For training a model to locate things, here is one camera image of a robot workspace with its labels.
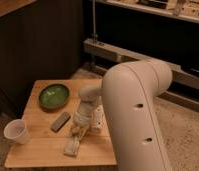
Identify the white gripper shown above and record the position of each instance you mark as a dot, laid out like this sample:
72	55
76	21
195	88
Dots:
82	117

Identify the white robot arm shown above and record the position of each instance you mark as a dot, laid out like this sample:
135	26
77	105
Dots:
126	94

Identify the green ceramic bowl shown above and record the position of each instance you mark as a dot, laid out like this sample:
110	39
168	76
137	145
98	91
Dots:
54	96

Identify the white plastic bottle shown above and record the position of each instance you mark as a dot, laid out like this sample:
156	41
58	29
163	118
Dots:
97	120

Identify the grey rectangular block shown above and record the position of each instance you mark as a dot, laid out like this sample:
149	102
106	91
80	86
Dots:
60	122

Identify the wooden table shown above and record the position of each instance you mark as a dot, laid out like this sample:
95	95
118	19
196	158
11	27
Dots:
45	148

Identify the dark wooden cabinet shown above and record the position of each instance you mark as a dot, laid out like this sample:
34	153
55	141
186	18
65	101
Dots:
40	41

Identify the grey metal beam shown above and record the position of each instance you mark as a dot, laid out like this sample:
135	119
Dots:
119	55

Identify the metal shelf with clutter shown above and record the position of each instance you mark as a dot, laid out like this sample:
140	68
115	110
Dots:
186	10

